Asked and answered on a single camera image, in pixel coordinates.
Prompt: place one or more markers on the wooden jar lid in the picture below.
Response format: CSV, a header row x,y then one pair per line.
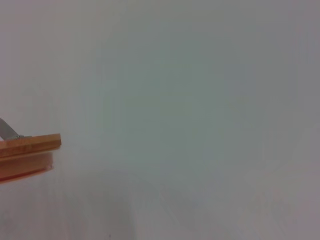
x,y
30,143

